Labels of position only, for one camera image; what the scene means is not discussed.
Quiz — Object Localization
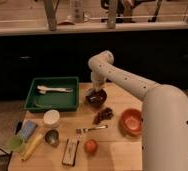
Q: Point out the purple bowl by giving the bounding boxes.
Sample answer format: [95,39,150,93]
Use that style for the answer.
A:
[85,88,107,108]

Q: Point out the white round container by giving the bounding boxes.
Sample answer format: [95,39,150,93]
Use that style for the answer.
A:
[43,110,60,128]

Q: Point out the white brush in tray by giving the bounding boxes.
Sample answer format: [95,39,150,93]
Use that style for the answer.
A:
[37,85,72,94]

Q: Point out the blue sponge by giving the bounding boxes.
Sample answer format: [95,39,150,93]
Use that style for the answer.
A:
[18,120,37,141]

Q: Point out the wooden block with black band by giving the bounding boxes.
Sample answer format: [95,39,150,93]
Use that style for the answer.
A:
[62,138,79,166]

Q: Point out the dark grapes bunch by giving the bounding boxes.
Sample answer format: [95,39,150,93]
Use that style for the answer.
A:
[93,107,114,125]

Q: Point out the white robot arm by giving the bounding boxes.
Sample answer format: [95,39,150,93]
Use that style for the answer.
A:
[88,50,188,171]

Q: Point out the wooden shelf ledge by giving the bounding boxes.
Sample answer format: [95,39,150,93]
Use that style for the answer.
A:
[0,22,188,36]

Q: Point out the silver fork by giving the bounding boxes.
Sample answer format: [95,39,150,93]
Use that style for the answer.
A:
[76,125,108,134]

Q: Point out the green plastic cup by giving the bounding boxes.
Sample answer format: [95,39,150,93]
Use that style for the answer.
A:
[7,135,25,152]

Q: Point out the orange bowl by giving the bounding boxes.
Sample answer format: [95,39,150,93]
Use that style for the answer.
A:
[119,108,142,137]

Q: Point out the orange fruit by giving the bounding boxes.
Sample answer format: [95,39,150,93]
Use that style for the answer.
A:
[84,139,98,155]

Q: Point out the green plastic tray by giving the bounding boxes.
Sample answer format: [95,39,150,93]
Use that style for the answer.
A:
[24,77,79,112]

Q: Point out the yellow banana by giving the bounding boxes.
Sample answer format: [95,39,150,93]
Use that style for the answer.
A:
[22,134,43,161]

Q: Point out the small metal cup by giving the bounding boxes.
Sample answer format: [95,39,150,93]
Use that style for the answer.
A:
[45,130,59,147]

